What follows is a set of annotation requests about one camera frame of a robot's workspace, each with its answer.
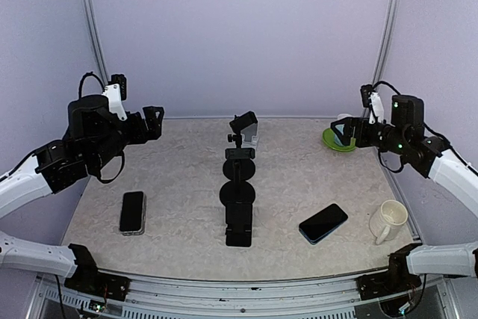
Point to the left aluminium frame post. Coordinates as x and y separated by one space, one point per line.
93 33

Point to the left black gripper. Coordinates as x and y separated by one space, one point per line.
154 126

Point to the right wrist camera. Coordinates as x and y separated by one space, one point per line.
372 101

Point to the light blue mug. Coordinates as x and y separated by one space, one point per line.
340 128

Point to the green saucer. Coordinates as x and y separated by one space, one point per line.
328 138

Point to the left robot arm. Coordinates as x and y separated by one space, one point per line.
94 136

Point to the cream ceramic mug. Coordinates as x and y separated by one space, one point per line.
387 221

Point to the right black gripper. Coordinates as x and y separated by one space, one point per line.
358 122

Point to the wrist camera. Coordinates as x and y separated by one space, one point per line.
372 101
116 92

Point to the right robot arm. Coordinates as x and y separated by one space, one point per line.
435 159

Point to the rear black round-base stand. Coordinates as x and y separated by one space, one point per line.
238 124

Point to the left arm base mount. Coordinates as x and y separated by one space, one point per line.
88 279

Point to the white folding phone stand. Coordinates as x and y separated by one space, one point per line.
250 136

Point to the right aluminium frame post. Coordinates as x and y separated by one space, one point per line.
386 40

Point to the aluminium frame post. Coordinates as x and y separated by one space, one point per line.
386 40
93 33

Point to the blue phone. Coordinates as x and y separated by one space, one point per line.
323 223

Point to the black folding phone stand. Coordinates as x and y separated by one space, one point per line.
239 224

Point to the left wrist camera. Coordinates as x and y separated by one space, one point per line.
116 92

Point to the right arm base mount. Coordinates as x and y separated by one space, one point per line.
395 279

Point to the phone in clear case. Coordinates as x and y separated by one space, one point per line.
133 213

